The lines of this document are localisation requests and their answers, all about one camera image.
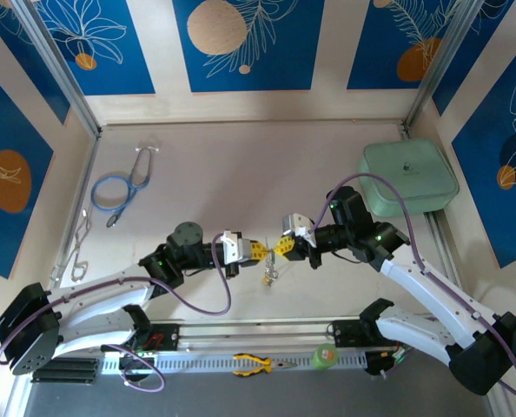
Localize green tape roll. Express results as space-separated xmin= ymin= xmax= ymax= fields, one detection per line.
xmin=311 ymin=342 xmax=340 ymax=373

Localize black cable mount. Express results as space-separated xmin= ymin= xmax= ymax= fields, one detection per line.
xmin=364 ymin=352 xmax=394 ymax=378
xmin=119 ymin=352 xmax=157 ymax=384

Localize slotted grey cable duct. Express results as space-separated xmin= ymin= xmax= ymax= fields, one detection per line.
xmin=101 ymin=350 xmax=367 ymax=374

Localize aluminium mounting rail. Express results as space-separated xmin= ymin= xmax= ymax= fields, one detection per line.
xmin=17 ymin=314 xmax=496 ymax=355

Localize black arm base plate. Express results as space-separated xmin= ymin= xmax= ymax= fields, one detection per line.
xmin=100 ymin=321 xmax=181 ymax=352
xmin=332 ymin=319 xmax=413 ymax=348

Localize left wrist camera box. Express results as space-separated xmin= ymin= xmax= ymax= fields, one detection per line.
xmin=221 ymin=228 xmax=251 ymax=265

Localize black profile block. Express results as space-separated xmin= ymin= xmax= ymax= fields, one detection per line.
xmin=30 ymin=358 xmax=99 ymax=384

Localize aluminium frame post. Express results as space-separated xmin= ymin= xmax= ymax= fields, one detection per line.
xmin=10 ymin=0 xmax=103 ymax=139
xmin=401 ymin=0 xmax=489 ymax=129

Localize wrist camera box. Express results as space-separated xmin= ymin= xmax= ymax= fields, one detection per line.
xmin=281 ymin=211 xmax=318 ymax=249
xmin=221 ymin=228 xmax=251 ymax=265

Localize blue stethoscope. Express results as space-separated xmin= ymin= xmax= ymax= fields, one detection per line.
xmin=91 ymin=145 xmax=160 ymax=229

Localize silver metal forceps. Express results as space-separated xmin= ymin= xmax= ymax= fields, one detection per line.
xmin=49 ymin=208 xmax=93 ymax=281

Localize yellow handled pliers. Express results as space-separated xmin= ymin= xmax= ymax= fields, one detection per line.
xmin=233 ymin=353 xmax=299 ymax=378

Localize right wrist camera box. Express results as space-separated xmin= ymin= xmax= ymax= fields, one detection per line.
xmin=281 ymin=211 xmax=318 ymax=249

